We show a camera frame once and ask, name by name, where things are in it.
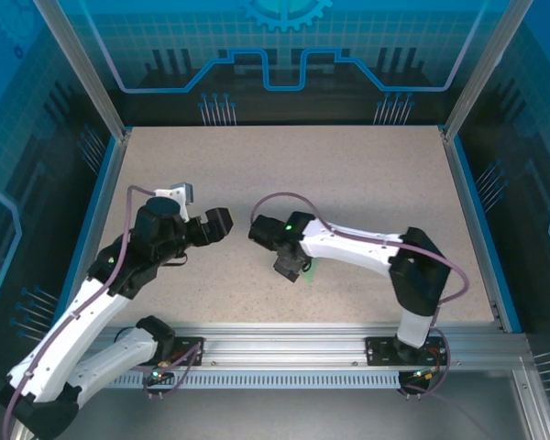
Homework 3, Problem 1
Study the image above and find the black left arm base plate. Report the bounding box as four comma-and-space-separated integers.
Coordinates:
155, 335, 206, 368

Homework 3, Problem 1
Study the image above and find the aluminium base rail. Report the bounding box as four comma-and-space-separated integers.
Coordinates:
40, 322, 531, 370

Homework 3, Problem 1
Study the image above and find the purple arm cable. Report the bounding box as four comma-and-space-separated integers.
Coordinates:
249, 191, 471, 401
2, 184, 207, 440

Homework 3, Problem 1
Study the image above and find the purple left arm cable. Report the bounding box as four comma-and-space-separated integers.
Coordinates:
2, 184, 207, 440

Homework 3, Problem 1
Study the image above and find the aluminium side rail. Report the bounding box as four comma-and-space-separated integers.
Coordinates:
57, 130, 132, 334
439, 126, 508, 332

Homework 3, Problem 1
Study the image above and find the slotted grey cable duct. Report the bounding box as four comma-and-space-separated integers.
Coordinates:
114, 370, 402, 390

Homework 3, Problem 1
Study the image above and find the aluminium lower frame bar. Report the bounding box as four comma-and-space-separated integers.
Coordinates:
512, 366, 550, 440

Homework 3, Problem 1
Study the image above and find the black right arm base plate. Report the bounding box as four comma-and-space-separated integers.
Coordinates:
365, 335, 446, 367

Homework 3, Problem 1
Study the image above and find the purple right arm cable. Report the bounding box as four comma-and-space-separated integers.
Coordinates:
249, 191, 471, 401

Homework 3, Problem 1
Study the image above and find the aluminium corner post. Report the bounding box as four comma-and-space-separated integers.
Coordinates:
441, 0, 536, 141
30, 0, 132, 141

